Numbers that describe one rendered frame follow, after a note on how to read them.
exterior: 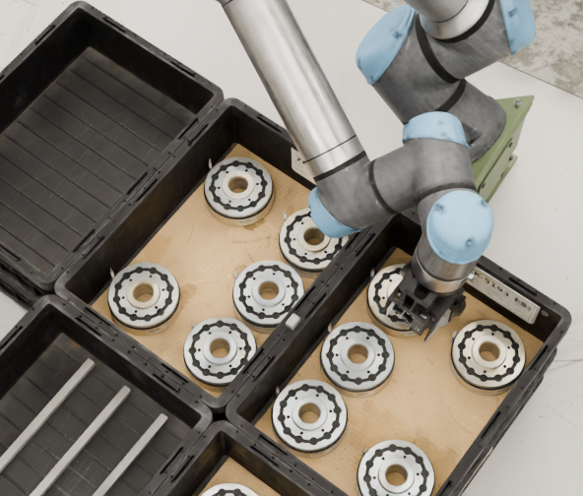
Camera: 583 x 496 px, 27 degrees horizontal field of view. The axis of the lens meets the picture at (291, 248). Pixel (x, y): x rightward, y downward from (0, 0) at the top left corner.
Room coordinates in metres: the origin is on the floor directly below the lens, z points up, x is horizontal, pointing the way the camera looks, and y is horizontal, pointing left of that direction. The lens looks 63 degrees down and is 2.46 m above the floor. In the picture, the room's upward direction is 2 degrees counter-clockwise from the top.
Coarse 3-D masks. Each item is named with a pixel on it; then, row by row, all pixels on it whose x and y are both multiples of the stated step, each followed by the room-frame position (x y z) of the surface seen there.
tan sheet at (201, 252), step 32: (256, 160) 0.97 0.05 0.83; (288, 192) 0.91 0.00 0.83; (192, 224) 0.86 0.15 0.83; (224, 224) 0.86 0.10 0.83; (256, 224) 0.86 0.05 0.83; (160, 256) 0.81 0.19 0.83; (192, 256) 0.81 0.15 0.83; (224, 256) 0.81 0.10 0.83; (256, 256) 0.81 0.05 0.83; (192, 288) 0.76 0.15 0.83; (224, 288) 0.75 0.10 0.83; (160, 352) 0.66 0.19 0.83; (224, 352) 0.65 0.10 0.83
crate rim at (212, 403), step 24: (216, 120) 0.98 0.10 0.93; (264, 120) 0.98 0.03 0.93; (192, 144) 0.94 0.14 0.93; (168, 168) 0.90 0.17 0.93; (144, 192) 0.86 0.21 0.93; (120, 216) 0.83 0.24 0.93; (96, 240) 0.79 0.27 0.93; (360, 240) 0.78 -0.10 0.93; (72, 264) 0.75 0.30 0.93; (336, 264) 0.74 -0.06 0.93; (96, 312) 0.68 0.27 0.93; (120, 336) 0.64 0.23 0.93; (192, 384) 0.57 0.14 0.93; (240, 384) 0.57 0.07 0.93; (216, 408) 0.54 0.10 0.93
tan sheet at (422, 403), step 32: (352, 320) 0.70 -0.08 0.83; (416, 352) 0.65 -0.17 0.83; (448, 352) 0.64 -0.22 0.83; (288, 384) 0.60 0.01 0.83; (416, 384) 0.60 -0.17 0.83; (448, 384) 0.60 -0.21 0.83; (352, 416) 0.55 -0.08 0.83; (384, 416) 0.55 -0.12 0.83; (416, 416) 0.55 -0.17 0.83; (448, 416) 0.55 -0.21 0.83; (480, 416) 0.55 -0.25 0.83; (352, 448) 0.51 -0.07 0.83; (448, 448) 0.50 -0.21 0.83; (352, 480) 0.46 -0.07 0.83
